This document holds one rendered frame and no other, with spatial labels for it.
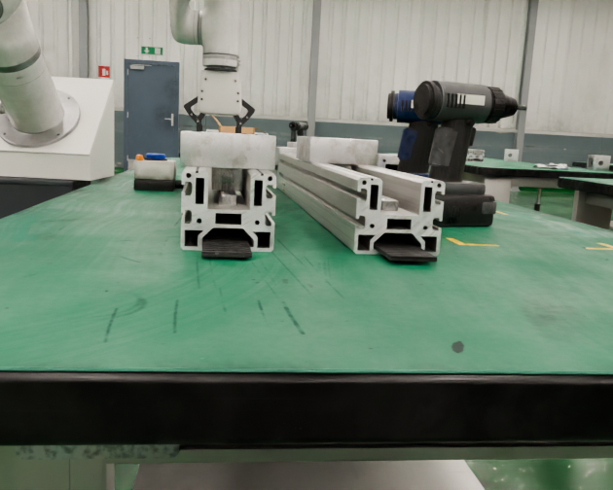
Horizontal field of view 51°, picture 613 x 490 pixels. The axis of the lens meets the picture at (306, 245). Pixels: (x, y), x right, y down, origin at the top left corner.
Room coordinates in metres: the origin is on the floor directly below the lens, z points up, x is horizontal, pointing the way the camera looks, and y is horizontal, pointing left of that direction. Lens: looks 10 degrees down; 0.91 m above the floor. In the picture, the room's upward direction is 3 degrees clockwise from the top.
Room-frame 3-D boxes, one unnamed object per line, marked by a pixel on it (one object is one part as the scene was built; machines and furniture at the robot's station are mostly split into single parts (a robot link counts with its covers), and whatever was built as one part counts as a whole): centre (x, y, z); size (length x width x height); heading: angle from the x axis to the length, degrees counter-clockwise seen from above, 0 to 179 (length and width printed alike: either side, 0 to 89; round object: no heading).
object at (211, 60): (1.52, 0.22, 1.06); 0.09 x 0.08 x 0.03; 99
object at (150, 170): (1.33, 0.31, 0.81); 0.10 x 0.08 x 0.06; 99
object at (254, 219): (1.07, 0.15, 0.82); 0.80 x 0.10 x 0.09; 9
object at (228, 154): (0.83, 0.11, 0.87); 0.16 x 0.11 x 0.07; 9
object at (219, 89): (1.52, 0.22, 1.00); 0.10 x 0.07 x 0.11; 99
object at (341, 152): (1.10, -0.04, 0.87); 0.16 x 0.11 x 0.07; 9
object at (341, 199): (1.10, -0.04, 0.82); 0.80 x 0.10 x 0.09; 9
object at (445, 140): (1.02, -0.25, 0.89); 0.20 x 0.08 x 0.22; 113
